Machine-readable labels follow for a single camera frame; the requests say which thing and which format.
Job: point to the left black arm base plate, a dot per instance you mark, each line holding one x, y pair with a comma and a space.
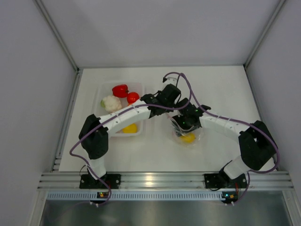
88, 182

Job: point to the fake white cauliflower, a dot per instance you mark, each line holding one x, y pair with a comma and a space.
111, 104

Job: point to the fake yellow lemon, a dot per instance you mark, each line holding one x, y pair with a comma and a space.
131, 129

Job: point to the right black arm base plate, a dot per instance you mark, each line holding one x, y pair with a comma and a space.
214, 181

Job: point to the white plastic basket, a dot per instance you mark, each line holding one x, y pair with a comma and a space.
105, 89

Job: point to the aluminium mounting rail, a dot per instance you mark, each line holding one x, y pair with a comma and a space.
277, 180

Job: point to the white slotted cable duct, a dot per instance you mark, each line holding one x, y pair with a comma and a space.
141, 196

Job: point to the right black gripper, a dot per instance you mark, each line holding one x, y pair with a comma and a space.
178, 119

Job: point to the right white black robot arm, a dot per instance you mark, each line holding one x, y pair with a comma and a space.
256, 144

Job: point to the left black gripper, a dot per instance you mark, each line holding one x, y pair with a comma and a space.
169, 109

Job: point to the small yellow fake fruit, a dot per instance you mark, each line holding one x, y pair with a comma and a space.
188, 138

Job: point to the fake red bell pepper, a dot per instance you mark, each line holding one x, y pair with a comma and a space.
120, 91

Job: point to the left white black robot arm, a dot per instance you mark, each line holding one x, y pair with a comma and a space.
96, 131

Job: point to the fake red tomato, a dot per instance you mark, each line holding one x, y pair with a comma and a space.
132, 97

